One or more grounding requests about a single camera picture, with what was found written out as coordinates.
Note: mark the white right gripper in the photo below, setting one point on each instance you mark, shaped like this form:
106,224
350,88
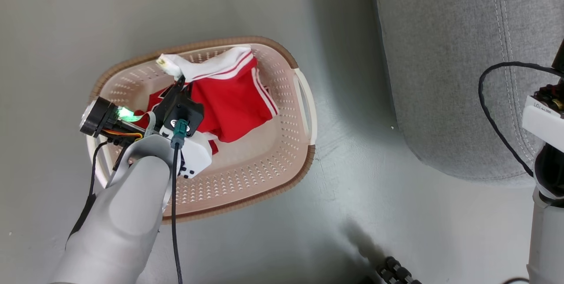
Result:
544,121

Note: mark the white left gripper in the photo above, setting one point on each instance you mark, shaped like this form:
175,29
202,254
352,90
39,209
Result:
196,154

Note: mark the red and white garment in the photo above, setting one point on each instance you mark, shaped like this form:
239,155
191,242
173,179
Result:
233,99

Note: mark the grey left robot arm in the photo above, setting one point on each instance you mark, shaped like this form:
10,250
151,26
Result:
123,222

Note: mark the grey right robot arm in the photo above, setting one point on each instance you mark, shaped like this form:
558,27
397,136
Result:
546,240

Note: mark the pink perforated laundry basket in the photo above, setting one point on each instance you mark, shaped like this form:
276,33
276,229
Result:
255,169

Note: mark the grey fabric sofa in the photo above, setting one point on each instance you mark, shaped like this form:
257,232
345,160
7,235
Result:
440,55

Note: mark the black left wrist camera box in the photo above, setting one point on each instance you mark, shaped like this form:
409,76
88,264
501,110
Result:
180,110

